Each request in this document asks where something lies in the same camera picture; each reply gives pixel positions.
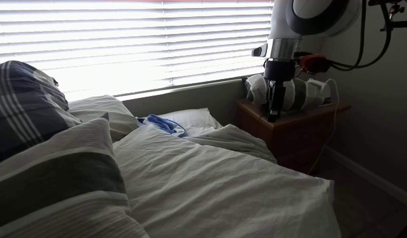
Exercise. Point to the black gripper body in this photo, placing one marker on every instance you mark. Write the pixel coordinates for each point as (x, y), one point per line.
(278, 73)

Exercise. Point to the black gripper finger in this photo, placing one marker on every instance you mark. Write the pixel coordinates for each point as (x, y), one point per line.
(280, 100)
(272, 103)

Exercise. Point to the white bed sheet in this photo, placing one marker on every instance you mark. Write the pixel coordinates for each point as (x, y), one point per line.
(238, 140)

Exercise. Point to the grey striped bolster pillow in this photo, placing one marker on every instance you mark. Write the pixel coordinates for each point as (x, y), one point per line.
(300, 94)

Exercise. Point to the wooden nightstand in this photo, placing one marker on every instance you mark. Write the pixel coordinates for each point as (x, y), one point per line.
(300, 136)

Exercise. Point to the white mattress cover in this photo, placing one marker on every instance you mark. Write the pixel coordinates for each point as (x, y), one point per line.
(197, 119)

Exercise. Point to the large white pillow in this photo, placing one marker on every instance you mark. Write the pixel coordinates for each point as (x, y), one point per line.
(221, 198)

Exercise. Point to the blue striped cloth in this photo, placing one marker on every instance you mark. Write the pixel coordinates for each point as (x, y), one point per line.
(165, 124)

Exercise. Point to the white window blinds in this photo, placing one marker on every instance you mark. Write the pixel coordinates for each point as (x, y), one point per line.
(132, 44)

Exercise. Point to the small cream pillow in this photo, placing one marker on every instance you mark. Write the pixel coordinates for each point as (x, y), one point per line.
(102, 112)

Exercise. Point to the grey white striped pillow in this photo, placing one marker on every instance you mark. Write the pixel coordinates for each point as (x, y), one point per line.
(58, 185)

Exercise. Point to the navy plaid pillow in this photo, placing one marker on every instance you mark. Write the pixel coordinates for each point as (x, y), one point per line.
(23, 106)

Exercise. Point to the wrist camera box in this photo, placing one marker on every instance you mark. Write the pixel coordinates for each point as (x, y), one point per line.
(259, 50)

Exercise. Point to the black camera stand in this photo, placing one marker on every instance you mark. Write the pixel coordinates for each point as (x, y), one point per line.
(397, 17)

